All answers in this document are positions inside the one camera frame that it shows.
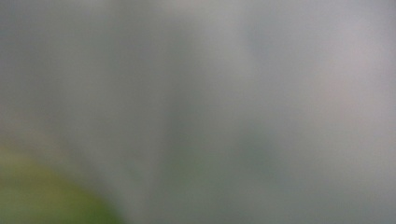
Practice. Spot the translucent patterned trash bag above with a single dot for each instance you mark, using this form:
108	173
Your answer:
218	93

